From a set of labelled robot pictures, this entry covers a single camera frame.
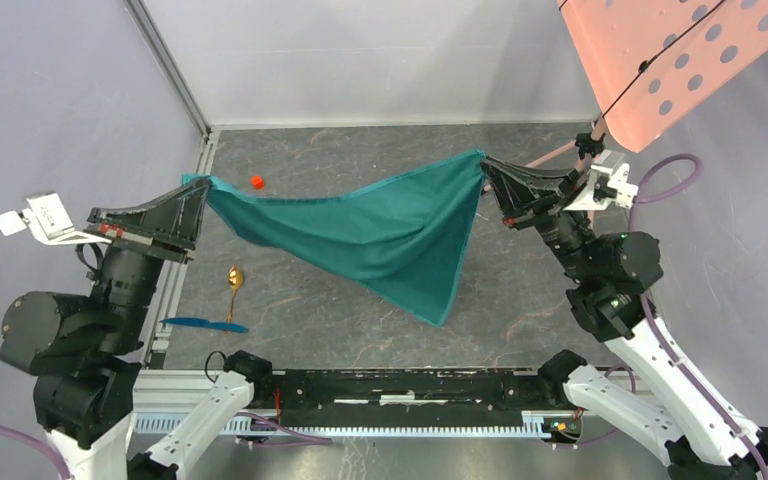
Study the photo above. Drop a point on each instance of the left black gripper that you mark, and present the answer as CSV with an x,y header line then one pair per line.
x,y
178,213

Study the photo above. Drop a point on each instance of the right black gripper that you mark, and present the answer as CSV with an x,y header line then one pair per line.
x,y
514,184

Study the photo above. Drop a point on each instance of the teal cloth napkin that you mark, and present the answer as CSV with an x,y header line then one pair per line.
x,y
404,237

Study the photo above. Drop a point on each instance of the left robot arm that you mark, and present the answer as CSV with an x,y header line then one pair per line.
x,y
75,346

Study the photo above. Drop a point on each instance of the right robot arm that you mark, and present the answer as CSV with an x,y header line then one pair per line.
x,y
688,425

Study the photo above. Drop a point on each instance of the pink tripod stand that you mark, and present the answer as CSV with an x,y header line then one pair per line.
x,y
589,146

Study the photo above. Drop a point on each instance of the orange cube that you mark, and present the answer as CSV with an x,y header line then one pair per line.
x,y
257,182

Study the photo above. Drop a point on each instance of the gold spoon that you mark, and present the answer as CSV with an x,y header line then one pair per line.
x,y
236,279

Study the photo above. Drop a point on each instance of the blue knife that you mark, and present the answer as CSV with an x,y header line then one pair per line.
x,y
193,322

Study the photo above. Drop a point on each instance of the pink perforated panel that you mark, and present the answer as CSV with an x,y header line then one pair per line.
x,y
649,63

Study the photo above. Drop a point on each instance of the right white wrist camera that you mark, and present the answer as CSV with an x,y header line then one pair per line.
x,y
607,184

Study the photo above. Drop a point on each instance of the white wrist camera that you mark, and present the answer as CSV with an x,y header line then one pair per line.
x,y
607,184
46,217

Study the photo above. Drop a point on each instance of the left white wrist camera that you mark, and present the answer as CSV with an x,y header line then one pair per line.
x,y
46,217

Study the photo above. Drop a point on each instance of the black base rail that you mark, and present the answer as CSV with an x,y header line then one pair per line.
x,y
424,398

